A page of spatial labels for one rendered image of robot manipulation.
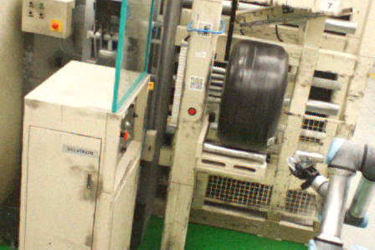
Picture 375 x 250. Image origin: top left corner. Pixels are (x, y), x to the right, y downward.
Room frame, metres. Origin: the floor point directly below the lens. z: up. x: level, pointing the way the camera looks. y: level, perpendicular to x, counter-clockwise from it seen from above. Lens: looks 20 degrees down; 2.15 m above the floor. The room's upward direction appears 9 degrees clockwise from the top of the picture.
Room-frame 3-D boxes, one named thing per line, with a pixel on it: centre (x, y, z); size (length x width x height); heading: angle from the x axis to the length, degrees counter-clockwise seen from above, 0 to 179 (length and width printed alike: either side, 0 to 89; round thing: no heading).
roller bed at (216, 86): (3.11, 0.05, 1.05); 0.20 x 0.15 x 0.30; 87
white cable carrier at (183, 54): (2.69, 0.19, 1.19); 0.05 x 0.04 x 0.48; 177
